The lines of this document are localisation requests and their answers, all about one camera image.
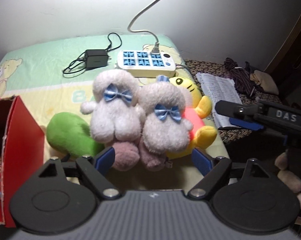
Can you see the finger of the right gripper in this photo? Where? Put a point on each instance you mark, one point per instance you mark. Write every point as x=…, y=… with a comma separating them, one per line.
x=246, y=124
x=237, y=111

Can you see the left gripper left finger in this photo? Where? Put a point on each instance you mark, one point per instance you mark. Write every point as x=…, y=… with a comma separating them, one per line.
x=90, y=172

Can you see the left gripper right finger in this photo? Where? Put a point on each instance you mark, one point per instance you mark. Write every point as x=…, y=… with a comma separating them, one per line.
x=226, y=180

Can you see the yellow tiger plush toy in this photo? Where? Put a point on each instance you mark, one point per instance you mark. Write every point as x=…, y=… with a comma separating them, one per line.
x=197, y=108

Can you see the pink plush bear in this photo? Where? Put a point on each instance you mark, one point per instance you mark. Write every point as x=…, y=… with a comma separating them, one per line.
x=130, y=153

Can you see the green plush toy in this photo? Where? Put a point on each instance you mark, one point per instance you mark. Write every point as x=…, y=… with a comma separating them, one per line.
x=68, y=133

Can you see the white plush sheep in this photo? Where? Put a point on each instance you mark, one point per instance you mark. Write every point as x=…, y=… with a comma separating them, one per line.
x=165, y=129
x=115, y=114

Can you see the open paper notebook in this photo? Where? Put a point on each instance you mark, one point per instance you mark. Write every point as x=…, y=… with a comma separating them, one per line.
x=219, y=88

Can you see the dark striped cloth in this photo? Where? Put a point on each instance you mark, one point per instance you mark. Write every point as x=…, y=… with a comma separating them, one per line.
x=242, y=82

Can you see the beige cloth bundle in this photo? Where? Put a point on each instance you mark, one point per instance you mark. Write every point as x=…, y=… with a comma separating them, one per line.
x=264, y=81

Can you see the red cardboard box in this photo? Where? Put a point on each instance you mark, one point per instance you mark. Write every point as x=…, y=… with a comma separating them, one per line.
x=21, y=151

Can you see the baby print blanket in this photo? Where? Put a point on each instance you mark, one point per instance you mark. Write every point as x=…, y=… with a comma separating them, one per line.
x=35, y=74

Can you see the white power strip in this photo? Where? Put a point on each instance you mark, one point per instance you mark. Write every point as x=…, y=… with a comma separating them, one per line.
x=144, y=64

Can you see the black power adapter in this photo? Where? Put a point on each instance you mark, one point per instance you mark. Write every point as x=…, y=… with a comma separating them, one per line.
x=95, y=58

